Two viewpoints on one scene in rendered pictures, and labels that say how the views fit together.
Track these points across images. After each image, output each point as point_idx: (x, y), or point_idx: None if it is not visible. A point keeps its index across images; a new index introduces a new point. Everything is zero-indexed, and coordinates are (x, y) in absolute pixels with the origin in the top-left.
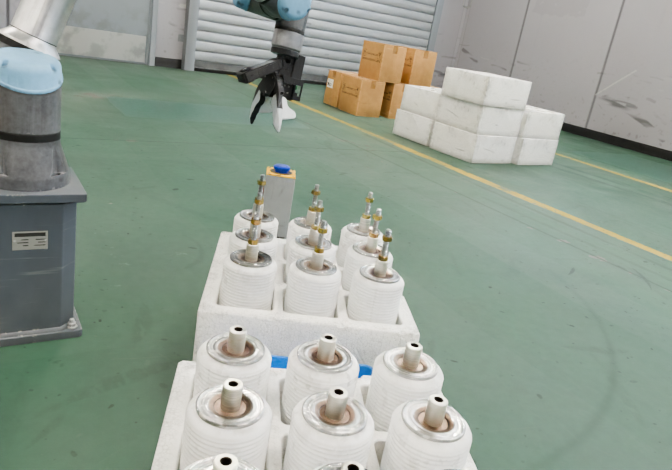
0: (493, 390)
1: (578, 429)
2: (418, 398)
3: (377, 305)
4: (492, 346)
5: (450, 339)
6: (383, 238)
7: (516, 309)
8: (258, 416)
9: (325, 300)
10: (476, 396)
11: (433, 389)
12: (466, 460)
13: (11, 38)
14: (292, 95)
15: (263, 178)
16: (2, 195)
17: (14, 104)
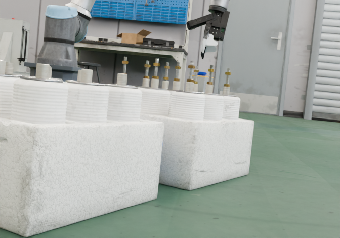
0: (290, 202)
1: (337, 225)
2: (108, 95)
3: (177, 106)
4: (333, 197)
5: (298, 189)
6: (188, 66)
7: None
8: (10, 74)
9: (150, 104)
10: (268, 200)
11: (118, 91)
12: (91, 102)
13: (67, 5)
14: (218, 34)
15: (167, 64)
16: (36, 63)
17: (49, 24)
